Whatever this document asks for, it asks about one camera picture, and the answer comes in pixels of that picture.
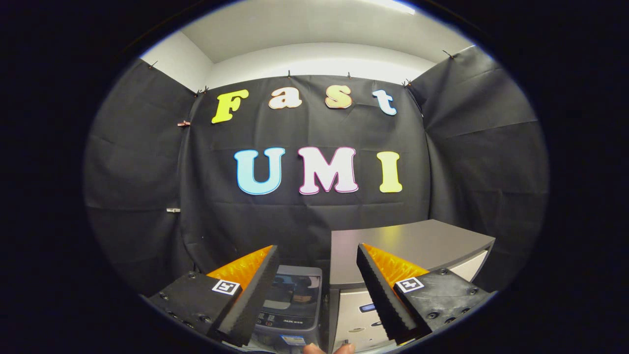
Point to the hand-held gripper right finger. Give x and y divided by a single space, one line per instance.
378 295

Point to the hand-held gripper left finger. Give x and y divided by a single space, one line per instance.
255 295

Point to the grey washing machine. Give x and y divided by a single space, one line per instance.
290 295

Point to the grey cabinet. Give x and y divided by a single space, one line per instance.
417 241

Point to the black backdrop cloth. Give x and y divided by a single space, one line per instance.
467 162

